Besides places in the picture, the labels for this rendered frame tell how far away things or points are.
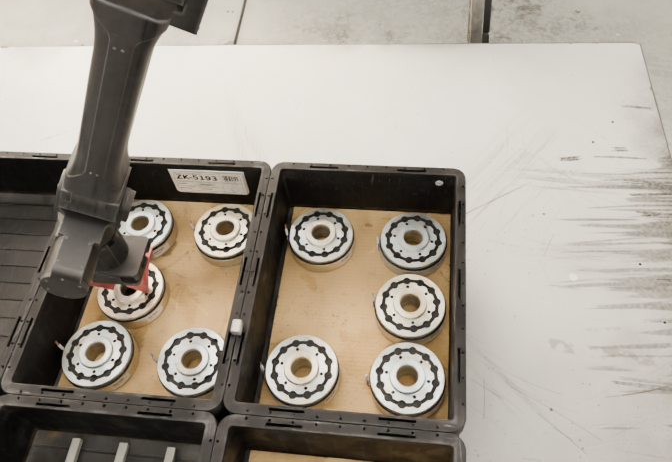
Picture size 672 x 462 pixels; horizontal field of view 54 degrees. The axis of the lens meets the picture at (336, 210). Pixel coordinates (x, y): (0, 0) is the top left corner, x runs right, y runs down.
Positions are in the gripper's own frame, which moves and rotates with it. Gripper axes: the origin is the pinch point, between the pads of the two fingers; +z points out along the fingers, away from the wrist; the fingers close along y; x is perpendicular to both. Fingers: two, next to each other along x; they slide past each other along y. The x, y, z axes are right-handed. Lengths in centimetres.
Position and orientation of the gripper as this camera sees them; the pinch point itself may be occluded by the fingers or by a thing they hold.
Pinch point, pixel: (128, 284)
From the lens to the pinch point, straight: 105.2
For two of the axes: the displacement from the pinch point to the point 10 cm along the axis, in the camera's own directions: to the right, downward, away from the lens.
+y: 9.9, 0.6, -1.1
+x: 1.1, -8.2, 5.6
